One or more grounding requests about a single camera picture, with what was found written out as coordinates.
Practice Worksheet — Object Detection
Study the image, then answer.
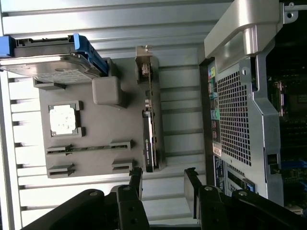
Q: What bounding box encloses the open black PC case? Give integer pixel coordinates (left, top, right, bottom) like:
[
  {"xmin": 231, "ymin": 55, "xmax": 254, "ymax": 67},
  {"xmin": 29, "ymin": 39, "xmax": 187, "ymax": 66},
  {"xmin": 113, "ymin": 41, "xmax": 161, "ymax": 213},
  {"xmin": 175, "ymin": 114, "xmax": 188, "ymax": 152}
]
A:
[{"xmin": 198, "ymin": 0, "xmax": 307, "ymax": 216}]

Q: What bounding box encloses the green motherboard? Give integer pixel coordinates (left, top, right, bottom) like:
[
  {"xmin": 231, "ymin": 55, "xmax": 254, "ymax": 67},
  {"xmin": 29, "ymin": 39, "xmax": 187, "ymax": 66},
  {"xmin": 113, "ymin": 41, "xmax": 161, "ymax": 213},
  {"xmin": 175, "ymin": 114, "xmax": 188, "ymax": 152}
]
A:
[{"xmin": 270, "ymin": 59, "xmax": 307, "ymax": 213}]

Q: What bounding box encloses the green RAM stick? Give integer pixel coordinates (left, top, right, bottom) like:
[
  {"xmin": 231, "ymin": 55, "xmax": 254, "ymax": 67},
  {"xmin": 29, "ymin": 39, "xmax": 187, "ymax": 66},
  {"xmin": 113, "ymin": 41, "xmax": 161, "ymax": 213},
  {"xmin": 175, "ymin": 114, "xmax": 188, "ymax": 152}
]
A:
[{"xmin": 47, "ymin": 144, "xmax": 128, "ymax": 154}]

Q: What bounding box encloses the grey plastic parts rack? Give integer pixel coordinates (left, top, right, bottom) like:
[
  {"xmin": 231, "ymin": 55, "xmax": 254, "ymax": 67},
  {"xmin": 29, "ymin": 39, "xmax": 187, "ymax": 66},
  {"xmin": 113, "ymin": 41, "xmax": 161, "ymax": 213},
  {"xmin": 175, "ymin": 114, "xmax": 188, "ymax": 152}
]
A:
[{"xmin": 32, "ymin": 57, "xmax": 166, "ymax": 180}]

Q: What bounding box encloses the CPU socket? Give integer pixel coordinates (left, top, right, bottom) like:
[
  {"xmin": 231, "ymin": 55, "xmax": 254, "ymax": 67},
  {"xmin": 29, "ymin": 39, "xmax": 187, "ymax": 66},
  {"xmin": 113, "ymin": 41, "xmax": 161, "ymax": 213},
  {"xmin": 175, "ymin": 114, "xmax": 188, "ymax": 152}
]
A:
[{"xmin": 272, "ymin": 80, "xmax": 307, "ymax": 117}]

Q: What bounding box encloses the silver CPU chip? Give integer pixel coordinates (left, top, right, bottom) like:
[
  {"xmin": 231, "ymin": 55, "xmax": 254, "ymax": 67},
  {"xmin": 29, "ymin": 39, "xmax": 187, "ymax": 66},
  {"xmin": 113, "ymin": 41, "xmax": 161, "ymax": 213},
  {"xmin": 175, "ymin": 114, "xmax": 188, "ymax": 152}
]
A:
[{"xmin": 48, "ymin": 104, "xmax": 79, "ymax": 137}]

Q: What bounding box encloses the hard disk in blue carrier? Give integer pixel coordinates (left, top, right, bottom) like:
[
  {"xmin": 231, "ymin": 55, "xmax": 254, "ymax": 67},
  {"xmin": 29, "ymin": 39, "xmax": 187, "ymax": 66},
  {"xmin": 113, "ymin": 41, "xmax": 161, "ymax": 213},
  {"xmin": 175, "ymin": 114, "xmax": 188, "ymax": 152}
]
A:
[{"xmin": 0, "ymin": 34, "xmax": 108, "ymax": 84}]

